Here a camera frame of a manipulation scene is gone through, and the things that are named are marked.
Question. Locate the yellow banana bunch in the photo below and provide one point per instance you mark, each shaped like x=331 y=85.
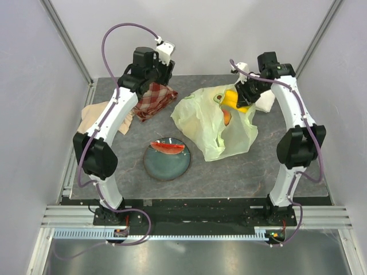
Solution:
x=230 y=98

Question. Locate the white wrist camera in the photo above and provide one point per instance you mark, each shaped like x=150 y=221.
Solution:
x=165 y=50
x=241 y=69

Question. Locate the left aluminium frame post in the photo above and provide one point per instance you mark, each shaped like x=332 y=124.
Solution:
x=64 y=35

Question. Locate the white slotted cable duct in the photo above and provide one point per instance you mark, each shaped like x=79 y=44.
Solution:
x=121 y=233

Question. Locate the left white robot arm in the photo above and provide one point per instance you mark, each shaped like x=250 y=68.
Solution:
x=93 y=151

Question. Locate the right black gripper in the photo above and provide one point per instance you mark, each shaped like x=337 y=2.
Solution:
x=245 y=98

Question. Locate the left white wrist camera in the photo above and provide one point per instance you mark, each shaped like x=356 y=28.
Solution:
x=165 y=50

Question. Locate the red watermelon slice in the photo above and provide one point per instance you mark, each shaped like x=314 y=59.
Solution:
x=168 y=148

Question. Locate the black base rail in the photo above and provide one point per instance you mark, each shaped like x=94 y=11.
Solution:
x=198 y=216

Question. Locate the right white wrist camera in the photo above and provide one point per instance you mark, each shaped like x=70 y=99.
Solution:
x=241 y=69

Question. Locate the pale green plastic bag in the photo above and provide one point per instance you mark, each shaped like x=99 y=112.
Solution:
x=200 y=118

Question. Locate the orange peach fruit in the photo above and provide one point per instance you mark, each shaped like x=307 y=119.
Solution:
x=227 y=116

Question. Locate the blue ceramic plate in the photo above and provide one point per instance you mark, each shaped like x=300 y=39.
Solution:
x=164 y=167

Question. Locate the white folded towel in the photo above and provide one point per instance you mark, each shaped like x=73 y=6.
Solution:
x=265 y=102

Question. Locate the red plaid cloth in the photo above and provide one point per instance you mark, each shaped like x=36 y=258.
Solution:
x=154 y=100

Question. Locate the right aluminium frame post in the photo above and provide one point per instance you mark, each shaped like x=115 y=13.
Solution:
x=318 y=36

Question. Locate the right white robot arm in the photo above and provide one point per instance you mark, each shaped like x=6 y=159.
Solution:
x=301 y=144

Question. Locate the aluminium frame post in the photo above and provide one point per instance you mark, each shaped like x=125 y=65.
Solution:
x=64 y=35
x=318 y=36

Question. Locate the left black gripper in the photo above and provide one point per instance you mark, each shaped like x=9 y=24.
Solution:
x=167 y=70

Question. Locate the beige cloth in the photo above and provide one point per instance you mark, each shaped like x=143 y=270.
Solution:
x=91 y=113

